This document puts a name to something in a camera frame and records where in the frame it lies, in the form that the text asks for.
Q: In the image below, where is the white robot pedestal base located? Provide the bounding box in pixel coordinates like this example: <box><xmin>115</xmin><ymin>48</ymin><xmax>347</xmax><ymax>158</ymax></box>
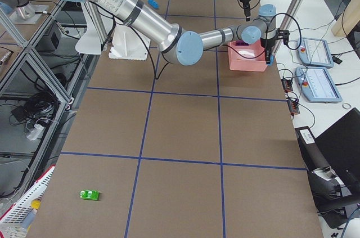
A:
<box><xmin>109</xmin><ymin>20</ymin><xmax>151</xmax><ymax>60</ymax></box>

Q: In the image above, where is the black office chair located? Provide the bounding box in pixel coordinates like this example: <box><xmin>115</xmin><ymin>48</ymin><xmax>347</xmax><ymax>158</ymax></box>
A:
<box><xmin>295</xmin><ymin>108</ymin><xmax>359</xmax><ymax>228</ymax></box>

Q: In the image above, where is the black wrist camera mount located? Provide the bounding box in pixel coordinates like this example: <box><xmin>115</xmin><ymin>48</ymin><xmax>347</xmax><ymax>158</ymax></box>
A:
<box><xmin>276</xmin><ymin>28</ymin><xmax>290</xmax><ymax>46</ymax></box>

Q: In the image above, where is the pink plastic box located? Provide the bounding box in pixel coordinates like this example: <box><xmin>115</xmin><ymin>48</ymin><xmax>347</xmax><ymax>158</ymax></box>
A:
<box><xmin>227</xmin><ymin>40</ymin><xmax>267</xmax><ymax>72</ymax></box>

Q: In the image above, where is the small circuit board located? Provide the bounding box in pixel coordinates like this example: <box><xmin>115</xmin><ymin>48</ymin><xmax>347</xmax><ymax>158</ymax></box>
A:
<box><xmin>281</xmin><ymin>78</ymin><xmax>293</xmax><ymax>92</ymax></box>
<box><xmin>287</xmin><ymin>98</ymin><xmax>300</xmax><ymax>116</ymax></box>

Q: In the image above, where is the lower small circuit board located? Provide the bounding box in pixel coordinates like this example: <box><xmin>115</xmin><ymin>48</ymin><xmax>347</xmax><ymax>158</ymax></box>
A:
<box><xmin>287</xmin><ymin>98</ymin><xmax>300</xmax><ymax>116</ymax></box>

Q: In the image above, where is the lower teach pendant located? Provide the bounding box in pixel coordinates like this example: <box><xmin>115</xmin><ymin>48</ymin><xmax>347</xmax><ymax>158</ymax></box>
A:
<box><xmin>295</xmin><ymin>66</ymin><xmax>343</xmax><ymax>103</ymax></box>

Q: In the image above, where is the upper teach pendant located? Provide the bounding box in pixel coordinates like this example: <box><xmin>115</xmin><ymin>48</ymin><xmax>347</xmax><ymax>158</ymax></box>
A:
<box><xmin>298</xmin><ymin>37</ymin><xmax>334</xmax><ymax>68</ymax></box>

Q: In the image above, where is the teach pendant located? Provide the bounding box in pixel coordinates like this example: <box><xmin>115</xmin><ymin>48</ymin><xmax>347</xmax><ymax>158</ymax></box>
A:
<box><xmin>298</xmin><ymin>37</ymin><xmax>334</xmax><ymax>68</ymax></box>
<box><xmin>295</xmin><ymin>66</ymin><xmax>343</xmax><ymax>103</ymax></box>

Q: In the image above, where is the white red plastic basket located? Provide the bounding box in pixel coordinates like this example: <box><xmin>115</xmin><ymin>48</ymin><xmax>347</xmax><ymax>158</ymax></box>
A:
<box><xmin>1</xmin><ymin>165</ymin><xmax>55</xmax><ymax>237</ymax></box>

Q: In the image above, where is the black power adapter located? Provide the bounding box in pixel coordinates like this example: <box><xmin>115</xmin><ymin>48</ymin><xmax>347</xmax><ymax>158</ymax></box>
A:
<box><xmin>11</xmin><ymin>106</ymin><xmax>28</xmax><ymax>122</ymax></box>

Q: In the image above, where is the upper small circuit board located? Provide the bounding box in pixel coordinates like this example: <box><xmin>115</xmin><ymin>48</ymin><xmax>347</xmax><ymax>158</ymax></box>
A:
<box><xmin>281</xmin><ymin>78</ymin><xmax>293</xmax><ymax>92</ymax></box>

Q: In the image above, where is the long blue toy block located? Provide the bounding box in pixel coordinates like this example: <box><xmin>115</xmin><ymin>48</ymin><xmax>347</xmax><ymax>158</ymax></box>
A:
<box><xmin>147</xmin><ymin>0</ymin><xmax>159</xmax><ymax>10</ymax></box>

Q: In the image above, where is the wooden board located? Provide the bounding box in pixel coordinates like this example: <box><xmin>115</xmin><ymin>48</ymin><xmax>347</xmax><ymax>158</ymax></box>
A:
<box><xmin>331</xmin><ymin>0</ymin><xmax>359</xmax><ymax>37</ymax></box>

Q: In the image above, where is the white power strip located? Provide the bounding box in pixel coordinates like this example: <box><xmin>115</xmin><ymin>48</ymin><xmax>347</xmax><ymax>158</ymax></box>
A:
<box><xmin>26</xmin><ymin>123</ymin><xmax>44</xmax><ymax>141</ymax></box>

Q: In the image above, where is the purple sloped toy block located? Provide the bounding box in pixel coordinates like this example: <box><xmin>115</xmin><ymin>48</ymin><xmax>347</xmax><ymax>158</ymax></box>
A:
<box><xmin>235</xmin><ymin>41</ymin><xmax>248</xmax><ymax>47</ymax></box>

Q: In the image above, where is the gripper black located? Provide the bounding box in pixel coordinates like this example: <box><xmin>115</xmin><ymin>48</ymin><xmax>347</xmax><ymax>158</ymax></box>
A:
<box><xmin>260</xmin><ymin>36</ymin><xmax>276</xmax><ymax>64</ymax></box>
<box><xmin>239</xmin><ymin>0</ymin><xmax>251</xmax><ymax>21</ymax></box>

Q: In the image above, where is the small blue toy block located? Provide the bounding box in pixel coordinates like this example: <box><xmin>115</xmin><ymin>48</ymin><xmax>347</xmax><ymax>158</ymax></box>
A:
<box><xmin>267</xmin><ymin>55</ymin><xmax>275</xmax><ymax>66</ymax></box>

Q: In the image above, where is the green toy block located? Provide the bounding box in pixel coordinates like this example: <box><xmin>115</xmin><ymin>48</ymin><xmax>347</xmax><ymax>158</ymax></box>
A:
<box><xmin>79</xmin><ymin>190</ymin><xmax>100</xmax><ymax>200</ymax></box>

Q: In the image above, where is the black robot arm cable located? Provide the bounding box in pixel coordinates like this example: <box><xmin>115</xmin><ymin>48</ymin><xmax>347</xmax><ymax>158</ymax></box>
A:
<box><xmin>271</xmin><ymin>12</ymin><xmax>299</xmax><ymax>51</ymax></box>

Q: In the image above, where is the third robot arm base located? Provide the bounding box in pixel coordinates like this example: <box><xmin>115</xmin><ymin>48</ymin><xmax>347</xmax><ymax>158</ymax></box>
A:
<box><xmin>1</xmin><ymin>0</ymin><xmax>48</xmax><ymax>25</ymax></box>

